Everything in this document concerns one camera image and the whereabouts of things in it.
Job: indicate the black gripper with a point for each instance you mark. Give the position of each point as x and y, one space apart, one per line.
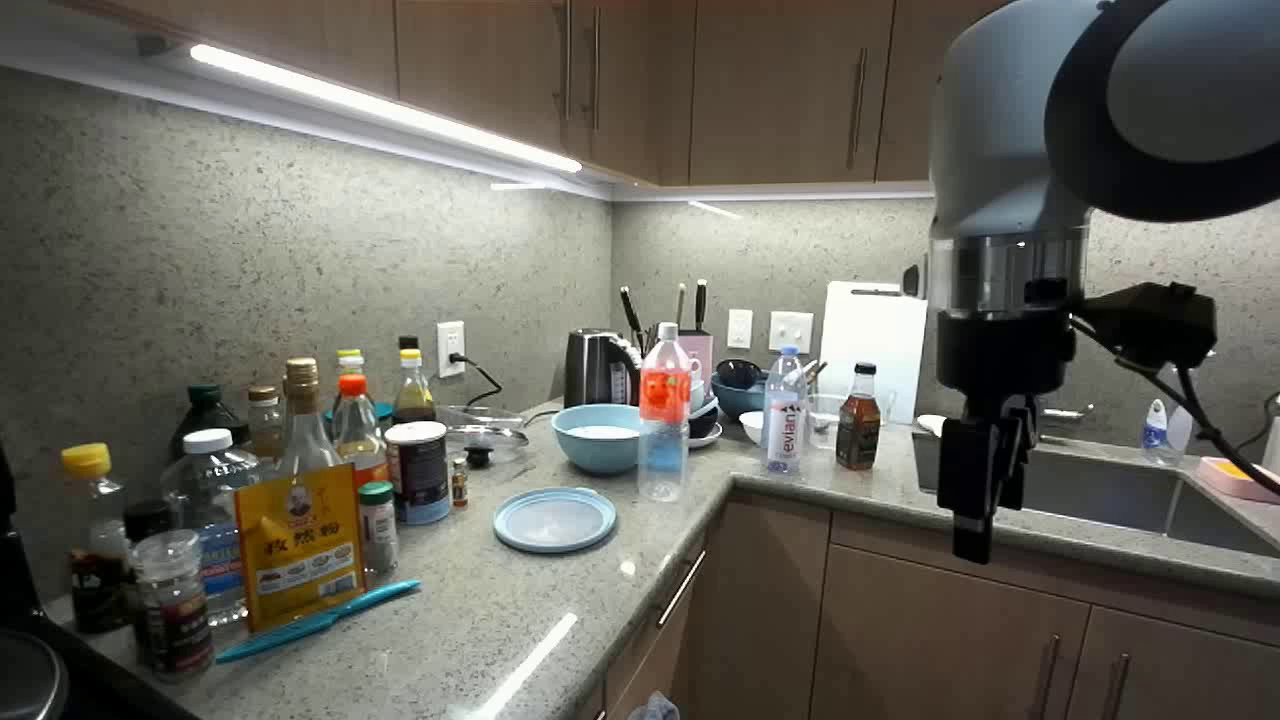
983 471

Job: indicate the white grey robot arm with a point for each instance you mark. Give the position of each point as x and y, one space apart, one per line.
1045 114

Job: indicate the kitchen sink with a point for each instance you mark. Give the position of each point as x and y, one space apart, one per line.
1138 498

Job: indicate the dark sauce glass bottle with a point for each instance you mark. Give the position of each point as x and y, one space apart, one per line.
857 434

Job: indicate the white cutting board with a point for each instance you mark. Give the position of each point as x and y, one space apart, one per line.
875 324

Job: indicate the clear water bottle red label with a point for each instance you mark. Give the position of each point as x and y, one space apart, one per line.
783 413

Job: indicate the small white bowl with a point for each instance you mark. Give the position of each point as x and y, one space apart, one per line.
752 425

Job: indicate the dark blue bowl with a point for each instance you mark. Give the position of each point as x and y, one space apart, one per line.
736 386

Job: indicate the pink knife block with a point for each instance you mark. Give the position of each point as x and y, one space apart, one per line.
690 321

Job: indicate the orange soda plastic bottle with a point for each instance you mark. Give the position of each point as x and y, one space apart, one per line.
665 395

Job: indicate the light blue bowl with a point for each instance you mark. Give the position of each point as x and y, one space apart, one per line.
597 436

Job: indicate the black electric kettle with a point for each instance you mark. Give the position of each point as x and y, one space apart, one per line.
601 368

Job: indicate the light blue plate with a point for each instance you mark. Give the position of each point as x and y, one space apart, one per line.
552 521

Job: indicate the white lid dark jar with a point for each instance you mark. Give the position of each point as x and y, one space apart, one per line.
423 471

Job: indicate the teal toothbrush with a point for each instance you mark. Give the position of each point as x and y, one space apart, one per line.
313 624

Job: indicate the small green lid jar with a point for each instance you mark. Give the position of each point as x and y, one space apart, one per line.
376 521

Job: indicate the orange cap sauce bottle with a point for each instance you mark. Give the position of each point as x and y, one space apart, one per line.
357 436

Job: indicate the tan cap glass bottle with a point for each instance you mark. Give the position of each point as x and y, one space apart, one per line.
311 445

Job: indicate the yellow seasoning packet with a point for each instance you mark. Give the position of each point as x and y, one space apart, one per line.
296 547

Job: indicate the dark green bottle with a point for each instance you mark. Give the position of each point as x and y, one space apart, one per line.
204 411

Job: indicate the white cap plastic bottle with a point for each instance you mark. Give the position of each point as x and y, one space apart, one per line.
201 492

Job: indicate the yellow cap soy sauce bottle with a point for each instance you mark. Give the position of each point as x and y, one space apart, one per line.
98 559

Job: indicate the white light switch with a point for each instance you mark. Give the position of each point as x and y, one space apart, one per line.
789 331

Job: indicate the steel drawer handle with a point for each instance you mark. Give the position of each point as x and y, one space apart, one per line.
680 591

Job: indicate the white wall outlet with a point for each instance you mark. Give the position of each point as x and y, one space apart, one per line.
448 349

